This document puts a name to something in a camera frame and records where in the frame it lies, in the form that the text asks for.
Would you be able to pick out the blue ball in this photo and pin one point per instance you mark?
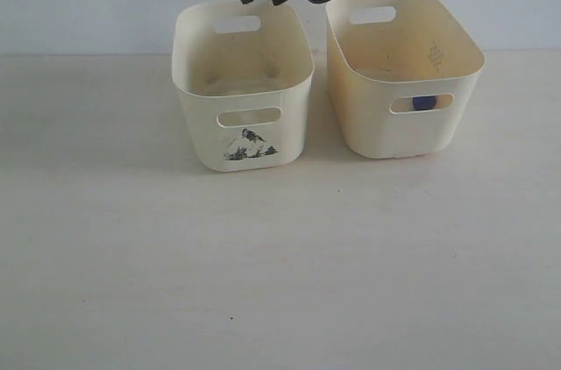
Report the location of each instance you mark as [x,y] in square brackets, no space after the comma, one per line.
[423,103]

